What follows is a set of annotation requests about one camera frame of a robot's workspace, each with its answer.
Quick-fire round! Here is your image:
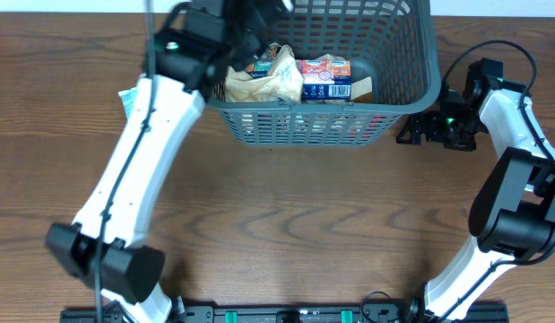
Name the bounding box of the orange spaghetti packet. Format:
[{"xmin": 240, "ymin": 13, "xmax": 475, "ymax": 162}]
[{"xmin": 345, "ymin": 115, "xmax": 387, "ymax": 137}]

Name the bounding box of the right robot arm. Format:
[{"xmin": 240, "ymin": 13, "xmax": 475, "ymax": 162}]
[{"xmin": 396, "ymin": 58, "xmax": 555, "ymax": 322}]

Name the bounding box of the beige snack packet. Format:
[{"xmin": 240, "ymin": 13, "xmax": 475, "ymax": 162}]
[{"xmin": 254, "ymin": 45, "xmax": 304, "ymax": 102}]

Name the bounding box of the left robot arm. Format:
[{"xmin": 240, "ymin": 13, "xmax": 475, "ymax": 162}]
[{"xmin": 45, "ymin": 0, "xmax": 294, "ymax": 322}]

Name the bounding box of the light blue snack packet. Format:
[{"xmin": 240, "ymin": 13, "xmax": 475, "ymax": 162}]
[{"xmin": 118, "ymin": 87, "xmax": 138, "ymax": 118}]

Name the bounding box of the cream white snack packet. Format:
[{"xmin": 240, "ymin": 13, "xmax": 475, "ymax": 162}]
[{"xmin": 224, "ymin": 66, "xmax": 277, "ymax": 102}]

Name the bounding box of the large cookie bag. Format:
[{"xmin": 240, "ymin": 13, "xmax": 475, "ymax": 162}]
[{"xmin": 260, "ymin": 42, "xmax": 345, "ymax": 61}]

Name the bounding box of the Kleenex tissue multipack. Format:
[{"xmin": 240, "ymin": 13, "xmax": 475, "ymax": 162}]
[{"xmin": 245, "ymin": 59, "xmax": 351, "ymax": 101}]

